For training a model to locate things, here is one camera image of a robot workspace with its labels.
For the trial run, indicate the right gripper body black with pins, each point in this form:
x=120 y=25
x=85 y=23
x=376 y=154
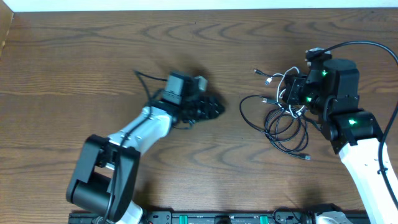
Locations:
x=294 y=90

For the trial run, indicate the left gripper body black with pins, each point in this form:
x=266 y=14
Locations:
x=193 y=106

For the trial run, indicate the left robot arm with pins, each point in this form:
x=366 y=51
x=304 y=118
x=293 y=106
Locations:
x=105 y=174

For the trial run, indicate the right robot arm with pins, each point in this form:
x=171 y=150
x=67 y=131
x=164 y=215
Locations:
x=330 y=91

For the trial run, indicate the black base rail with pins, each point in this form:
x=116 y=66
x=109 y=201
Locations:
x=164 y=217

